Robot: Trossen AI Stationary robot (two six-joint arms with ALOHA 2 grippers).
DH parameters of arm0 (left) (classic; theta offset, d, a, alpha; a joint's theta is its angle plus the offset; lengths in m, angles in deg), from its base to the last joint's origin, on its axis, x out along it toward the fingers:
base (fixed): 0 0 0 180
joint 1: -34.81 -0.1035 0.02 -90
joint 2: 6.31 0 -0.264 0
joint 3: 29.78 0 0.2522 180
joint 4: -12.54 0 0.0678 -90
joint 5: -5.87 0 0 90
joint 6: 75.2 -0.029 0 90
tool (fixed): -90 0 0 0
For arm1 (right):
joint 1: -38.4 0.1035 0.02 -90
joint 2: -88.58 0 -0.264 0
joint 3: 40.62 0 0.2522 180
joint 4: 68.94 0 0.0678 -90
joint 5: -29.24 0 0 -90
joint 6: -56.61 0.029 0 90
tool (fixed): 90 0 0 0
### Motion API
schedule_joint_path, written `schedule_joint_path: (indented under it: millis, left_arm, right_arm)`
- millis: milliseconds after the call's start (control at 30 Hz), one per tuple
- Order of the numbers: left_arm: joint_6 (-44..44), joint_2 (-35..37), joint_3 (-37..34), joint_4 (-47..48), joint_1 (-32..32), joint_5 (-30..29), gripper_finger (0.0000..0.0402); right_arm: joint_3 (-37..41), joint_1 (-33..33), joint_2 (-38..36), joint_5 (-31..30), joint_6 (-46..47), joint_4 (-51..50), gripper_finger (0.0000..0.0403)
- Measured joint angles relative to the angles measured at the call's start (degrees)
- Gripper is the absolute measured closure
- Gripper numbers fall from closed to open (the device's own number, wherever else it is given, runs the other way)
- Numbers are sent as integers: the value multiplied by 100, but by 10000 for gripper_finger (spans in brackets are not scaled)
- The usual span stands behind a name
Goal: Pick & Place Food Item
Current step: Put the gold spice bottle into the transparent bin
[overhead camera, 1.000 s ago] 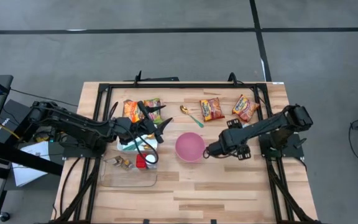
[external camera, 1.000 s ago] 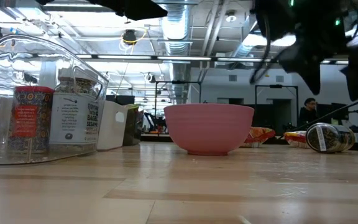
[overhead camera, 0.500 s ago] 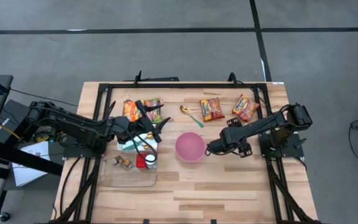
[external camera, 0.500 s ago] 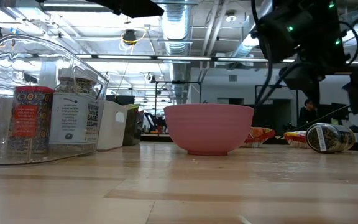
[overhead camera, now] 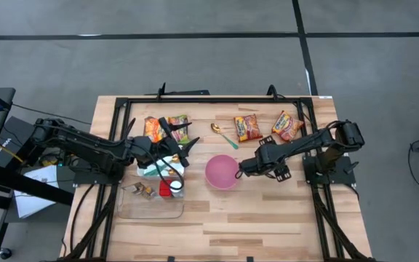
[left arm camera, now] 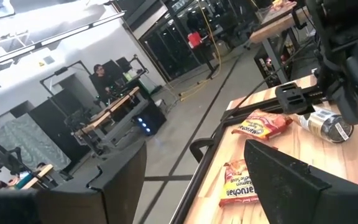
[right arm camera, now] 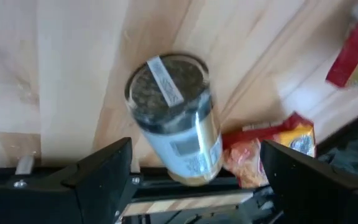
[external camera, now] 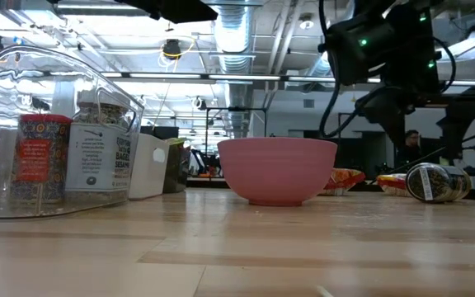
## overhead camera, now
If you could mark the small square glass spice jar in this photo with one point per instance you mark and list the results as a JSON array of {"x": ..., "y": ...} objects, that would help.
[{"x": 149, "y": 192}]

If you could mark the red lid spice jar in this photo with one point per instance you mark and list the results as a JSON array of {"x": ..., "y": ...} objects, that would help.
[{"x": 164, "y": 189}]

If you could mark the black metal table frame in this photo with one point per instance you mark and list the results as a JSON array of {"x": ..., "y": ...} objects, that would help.
[{"x": 213, "y": 99}]

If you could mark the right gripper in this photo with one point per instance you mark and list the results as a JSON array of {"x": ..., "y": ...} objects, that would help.
[{"x": 273, "y": 157}]

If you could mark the lime chili shrimp ramen pack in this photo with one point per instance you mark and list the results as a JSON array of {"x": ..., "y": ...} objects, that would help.
[{"x": 178, "y": 135}]

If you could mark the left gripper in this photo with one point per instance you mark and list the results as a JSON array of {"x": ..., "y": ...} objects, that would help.
[{"x": 173, "y": 145}]

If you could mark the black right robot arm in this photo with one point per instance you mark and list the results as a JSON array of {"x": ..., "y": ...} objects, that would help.
[{"x": 347, "y": 132}]

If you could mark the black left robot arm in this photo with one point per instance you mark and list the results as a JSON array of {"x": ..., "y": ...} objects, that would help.
[{"x": 86, "y": 145}]

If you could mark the pink plastic bowl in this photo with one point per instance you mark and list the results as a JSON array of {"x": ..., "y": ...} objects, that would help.
[{"x": 221, "y": 171}]

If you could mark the red roast beef ramen pack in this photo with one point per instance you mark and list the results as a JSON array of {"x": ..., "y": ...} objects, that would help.
[
  {"x": 247, "y": 128},
  {"x": 287, "y": 126}
]

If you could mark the black computer box white lettering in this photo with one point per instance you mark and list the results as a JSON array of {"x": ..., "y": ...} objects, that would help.
[{"x": 16, "y": 127}]

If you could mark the white label sticker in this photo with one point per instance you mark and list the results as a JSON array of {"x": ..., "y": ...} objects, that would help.
[{"x": 325, "y": 97}]

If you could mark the clear plastic container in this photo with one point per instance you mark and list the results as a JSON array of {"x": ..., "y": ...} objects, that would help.
[{"x": 147, "y": 209}]

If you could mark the white plastic tray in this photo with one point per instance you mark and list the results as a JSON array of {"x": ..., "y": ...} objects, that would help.
[{"x": 141, "y": 171}]

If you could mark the white lid spice jar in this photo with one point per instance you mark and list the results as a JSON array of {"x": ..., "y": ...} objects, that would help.
[{"x": 176, "y": 187}]

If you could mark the white paper sheet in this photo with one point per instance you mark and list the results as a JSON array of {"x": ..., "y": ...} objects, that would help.
[{"x": 31, "y": 203}]

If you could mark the black caster wheel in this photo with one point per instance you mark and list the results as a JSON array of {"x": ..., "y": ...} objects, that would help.
[{"x": 5, "y": 253}]

